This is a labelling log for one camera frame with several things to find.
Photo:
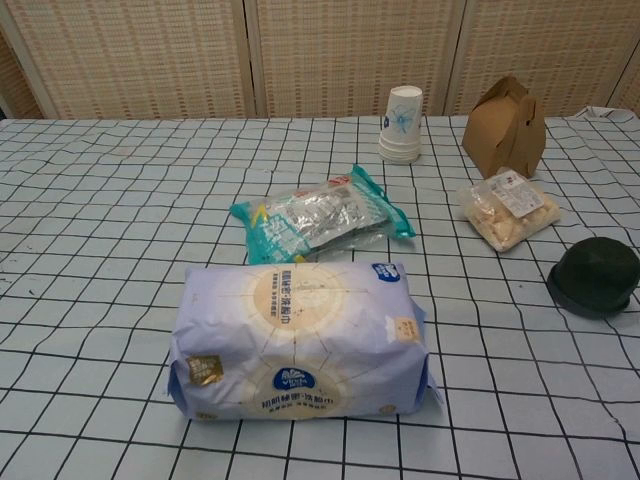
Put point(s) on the teal foil snack bag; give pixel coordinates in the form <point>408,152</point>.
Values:
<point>310,220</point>

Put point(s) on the lavender tissue pack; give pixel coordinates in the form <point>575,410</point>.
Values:
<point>300,340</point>

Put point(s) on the stack of white paper cups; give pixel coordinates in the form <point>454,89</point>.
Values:
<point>400,130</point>

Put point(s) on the clear labelled snack pack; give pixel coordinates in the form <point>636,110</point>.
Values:
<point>505,220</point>

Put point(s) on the woven bamboo screen panel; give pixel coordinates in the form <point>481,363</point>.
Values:
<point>560,45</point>
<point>350,50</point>
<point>140,55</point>
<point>631,92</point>
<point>17,90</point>

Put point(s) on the brown paper gable box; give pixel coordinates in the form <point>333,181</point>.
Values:
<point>500,135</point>

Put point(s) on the blue checkered tablecloth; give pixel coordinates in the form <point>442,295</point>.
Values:
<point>100,250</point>

